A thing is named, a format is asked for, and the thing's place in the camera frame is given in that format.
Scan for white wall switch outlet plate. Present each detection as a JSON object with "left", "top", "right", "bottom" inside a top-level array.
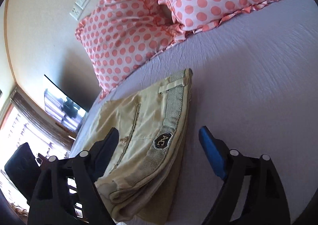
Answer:
[{"left": 70, "top": 0, "right": 90, "bottom": 21}]

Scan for lavender bed mattress sheet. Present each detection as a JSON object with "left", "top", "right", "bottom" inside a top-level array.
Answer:
[{"left": 69, "top": 0, "right": 318, "bottom": 225}]

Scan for window with brown curtain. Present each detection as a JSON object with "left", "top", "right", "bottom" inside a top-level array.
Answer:
[{"left": 1, "top": 103, "right": 68, "bottom": 210}]

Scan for khaki tan pants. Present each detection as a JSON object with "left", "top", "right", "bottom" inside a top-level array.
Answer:
[{"left": 81, "top": 69, "right": 192, "bottom": 224}]

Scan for wall-mounted flat television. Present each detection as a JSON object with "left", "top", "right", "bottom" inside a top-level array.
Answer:
[{"left": 44, "top": 75, "right": 87, "bottom": 133}]

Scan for left pink polka-dot pillow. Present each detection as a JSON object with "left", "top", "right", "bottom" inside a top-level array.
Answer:
[{"left": 75, "top": 0, "right": 185, "bottom": 99}]

